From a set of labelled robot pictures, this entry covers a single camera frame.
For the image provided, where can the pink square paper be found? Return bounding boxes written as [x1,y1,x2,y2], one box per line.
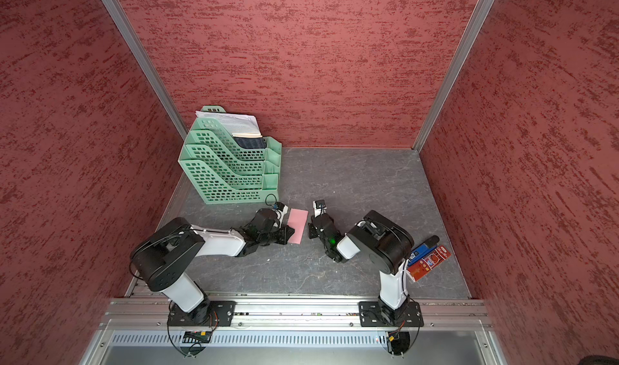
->
[287,209,309,244]

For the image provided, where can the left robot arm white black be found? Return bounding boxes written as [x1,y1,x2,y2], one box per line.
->
[129,202,294,326]

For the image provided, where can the green plastic file organizer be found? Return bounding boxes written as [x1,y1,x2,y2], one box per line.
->
[178,105,283,205]

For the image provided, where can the dark folder in organizer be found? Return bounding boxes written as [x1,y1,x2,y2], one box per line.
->
[234,137,267,149]

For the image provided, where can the red small box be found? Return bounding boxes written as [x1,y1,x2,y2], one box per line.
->
[407,246,452,282]

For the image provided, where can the white papers in organizer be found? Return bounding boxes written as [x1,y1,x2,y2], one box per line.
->
[196,111,262,138]

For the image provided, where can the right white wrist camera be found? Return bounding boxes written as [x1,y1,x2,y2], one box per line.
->
[313,199,327,218]

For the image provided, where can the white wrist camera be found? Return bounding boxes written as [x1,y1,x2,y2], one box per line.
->
[272,202,290,223]
[313,199,327,218]

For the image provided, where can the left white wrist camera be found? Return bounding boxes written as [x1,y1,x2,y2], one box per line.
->
[272,202,290,223]

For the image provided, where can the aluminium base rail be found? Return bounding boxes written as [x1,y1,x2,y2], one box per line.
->
[98,293,495,331]

